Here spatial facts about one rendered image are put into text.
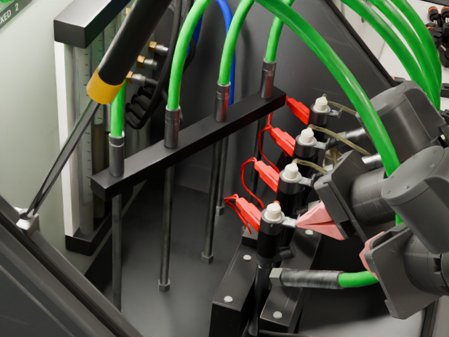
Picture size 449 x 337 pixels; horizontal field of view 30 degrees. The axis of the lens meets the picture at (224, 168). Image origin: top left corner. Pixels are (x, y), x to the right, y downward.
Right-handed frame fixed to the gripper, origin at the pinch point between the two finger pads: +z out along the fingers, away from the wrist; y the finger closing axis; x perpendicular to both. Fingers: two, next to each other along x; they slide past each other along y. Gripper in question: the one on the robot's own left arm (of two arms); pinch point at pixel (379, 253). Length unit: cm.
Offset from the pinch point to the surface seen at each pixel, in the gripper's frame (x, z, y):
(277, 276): 0.1, 11.9, 6.4
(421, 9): -16, 74, -65
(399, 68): -9, 60, -47
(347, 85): -16.3, -7.3, -0.5
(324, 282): 1.5, 6.0, 4.1
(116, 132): -20.9, 25.5, 12.2
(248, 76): -20, 46, -14
